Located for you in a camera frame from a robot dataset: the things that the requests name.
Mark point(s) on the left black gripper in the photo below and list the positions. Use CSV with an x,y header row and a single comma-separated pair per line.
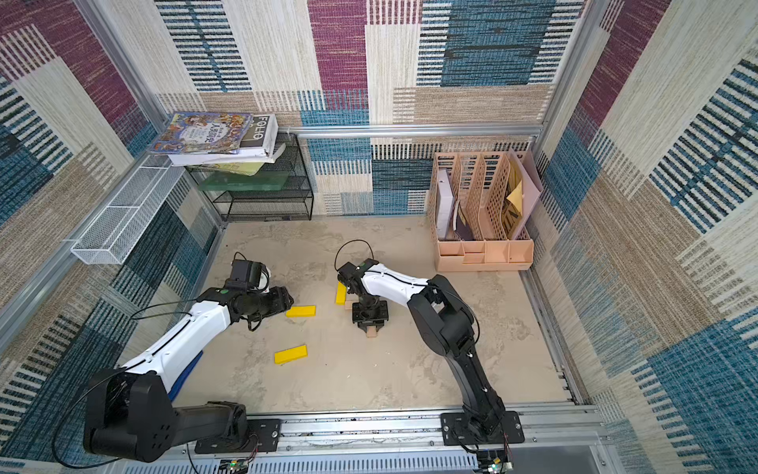
x,y
280,301

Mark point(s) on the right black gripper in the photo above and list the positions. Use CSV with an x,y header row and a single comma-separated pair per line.
x,y
370,314

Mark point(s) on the yellow block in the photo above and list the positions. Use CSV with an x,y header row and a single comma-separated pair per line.
x,y
301,311
341,295
290,355

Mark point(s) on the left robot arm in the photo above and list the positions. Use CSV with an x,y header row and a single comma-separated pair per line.
x,y
129,412

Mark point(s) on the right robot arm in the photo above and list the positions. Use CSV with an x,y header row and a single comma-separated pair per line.
x,y
445,323

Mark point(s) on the green folder on shelf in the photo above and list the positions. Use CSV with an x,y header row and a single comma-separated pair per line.
x,y
228,182

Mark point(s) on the blue marker pen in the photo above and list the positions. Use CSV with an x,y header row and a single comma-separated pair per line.
x,y
186,376

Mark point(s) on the white book in organizer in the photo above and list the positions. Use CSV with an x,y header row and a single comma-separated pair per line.
x,y
445,202

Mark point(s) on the pink desk file organizer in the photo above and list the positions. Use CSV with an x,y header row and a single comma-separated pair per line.
x,y
476,241

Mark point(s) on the black folio book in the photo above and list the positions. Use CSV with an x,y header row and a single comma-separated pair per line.
x,y
258,146

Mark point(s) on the yellow black paper in organizer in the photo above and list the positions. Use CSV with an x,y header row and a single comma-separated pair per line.
x,y
512,214

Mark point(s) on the colourful picture book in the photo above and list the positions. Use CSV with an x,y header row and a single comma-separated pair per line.
x,y
197,133

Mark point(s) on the black wire shelf rack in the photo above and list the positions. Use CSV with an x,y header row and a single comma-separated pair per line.
x,y
281,190

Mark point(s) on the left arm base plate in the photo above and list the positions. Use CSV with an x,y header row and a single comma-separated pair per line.
x,y
261,435

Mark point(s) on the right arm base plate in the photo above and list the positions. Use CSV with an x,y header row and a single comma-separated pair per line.
x,y
462,429

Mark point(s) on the white wire mesh basket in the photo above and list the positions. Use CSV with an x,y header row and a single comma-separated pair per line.
x,y
114,233

